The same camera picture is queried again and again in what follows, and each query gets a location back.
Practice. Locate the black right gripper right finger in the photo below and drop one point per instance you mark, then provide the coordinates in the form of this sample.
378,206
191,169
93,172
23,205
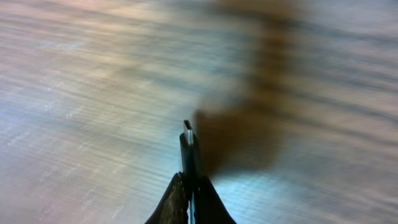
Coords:
210,208

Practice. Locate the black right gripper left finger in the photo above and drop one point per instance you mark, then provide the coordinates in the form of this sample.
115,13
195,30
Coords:
173,206

